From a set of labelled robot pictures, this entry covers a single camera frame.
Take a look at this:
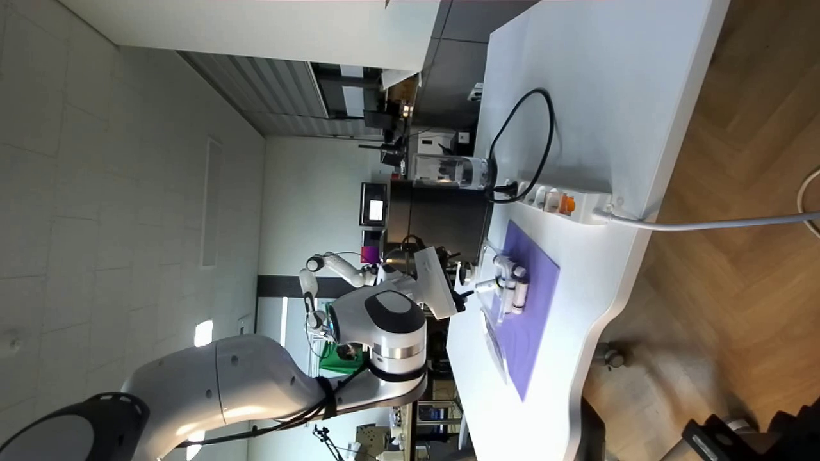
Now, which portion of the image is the purple mat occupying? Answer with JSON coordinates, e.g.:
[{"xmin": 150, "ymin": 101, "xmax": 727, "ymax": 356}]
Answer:
[{"xmin": 491, "ymin": 222, "xmax": 560, "ymax": 400}]

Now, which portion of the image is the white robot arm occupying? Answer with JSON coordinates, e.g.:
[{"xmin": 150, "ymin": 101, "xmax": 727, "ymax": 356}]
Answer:
[{"xmin": 0, "ymin": 247, "xmax": 510, "ymax": 461}]

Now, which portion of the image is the white power strip cable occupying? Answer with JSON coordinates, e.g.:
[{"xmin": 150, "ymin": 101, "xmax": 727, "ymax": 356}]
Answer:
[{"xmin": 592, "ymin": 167, "xmax": 820, "ymax": 235}]

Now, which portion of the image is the green cloth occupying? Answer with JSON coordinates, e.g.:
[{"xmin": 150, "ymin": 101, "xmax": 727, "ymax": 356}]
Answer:
[{"xmin": 319, "ymin": 342, "xmax": 360, "ymax": 375}]

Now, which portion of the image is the black power cable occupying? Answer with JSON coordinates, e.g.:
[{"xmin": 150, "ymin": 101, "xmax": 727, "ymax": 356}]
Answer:
[{"xmin": 484, "ymin": 87, "xmax": 557, "ymax": 204}]

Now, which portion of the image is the small white-capped bottle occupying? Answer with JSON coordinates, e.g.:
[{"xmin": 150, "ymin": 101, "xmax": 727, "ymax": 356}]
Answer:
[{"xmin": 510, "ymin": 267, "xmax": 528, "ymax": 309}]

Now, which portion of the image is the white power strip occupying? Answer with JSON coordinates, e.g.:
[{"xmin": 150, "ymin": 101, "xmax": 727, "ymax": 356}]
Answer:
[{"xmin": 518, "ymin": 180, "xmax": 619, "ymax": 224}]

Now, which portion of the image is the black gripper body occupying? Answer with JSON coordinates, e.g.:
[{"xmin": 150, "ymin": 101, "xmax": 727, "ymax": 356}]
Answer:
[{"xmin": 450, "ymin": 261, "xmax": 477, "ymax": 296}]

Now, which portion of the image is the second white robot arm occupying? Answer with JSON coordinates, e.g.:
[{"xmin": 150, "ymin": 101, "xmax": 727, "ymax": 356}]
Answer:
[{"xmin": 296, "ymin": 251, "xmax": 375, "ymax": 331}]

